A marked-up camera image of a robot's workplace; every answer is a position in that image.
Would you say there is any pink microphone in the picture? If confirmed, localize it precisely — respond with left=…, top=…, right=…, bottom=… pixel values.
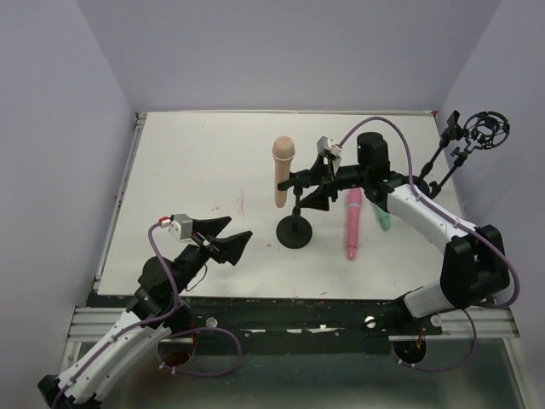
left=346, top=188, right=363, bottom=260

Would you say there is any black round-base clip stand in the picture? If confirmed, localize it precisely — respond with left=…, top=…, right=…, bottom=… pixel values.
left=276, top=170, right=323, bottom=250

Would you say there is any peach microphone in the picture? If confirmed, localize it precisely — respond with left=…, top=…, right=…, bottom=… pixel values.
left=272, top=136, right=295, bottom=208

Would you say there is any black tripod shock-mount stand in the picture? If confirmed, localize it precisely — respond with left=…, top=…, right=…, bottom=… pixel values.
left=428, top=111, right=510, bottom=199

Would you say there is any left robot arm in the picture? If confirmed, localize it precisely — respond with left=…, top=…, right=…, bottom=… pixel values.
left=37, top=214, right=253, bottom=408

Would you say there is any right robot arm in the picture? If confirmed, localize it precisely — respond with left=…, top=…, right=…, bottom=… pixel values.
left=301, top=132, right=511, bottom=318

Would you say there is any teal microphone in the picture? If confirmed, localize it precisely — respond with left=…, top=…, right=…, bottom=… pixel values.
left=372, top=204, right=391, bottom=231

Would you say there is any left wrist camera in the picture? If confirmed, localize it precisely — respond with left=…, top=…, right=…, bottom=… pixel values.
left=158, top=214, right=193, bottom=242

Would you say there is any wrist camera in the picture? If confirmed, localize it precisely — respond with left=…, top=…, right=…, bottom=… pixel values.
left=158, top=214, right=193, bottom=242
left=317, top=136, right=342, bottom=172

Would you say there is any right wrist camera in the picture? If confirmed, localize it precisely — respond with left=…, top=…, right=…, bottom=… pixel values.
left=317, top=136, right=342, bottom=172

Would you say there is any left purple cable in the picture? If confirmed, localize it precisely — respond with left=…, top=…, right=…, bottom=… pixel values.
left=50, top=221, right=244, bottom=409

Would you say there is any black front mounting rail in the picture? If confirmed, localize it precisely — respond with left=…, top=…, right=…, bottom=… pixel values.
left=167, top=297, right=442, bottom=356

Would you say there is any aluminium extrusion frame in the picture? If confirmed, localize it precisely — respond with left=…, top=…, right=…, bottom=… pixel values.
left=46, top=112, right=520, bottom=409

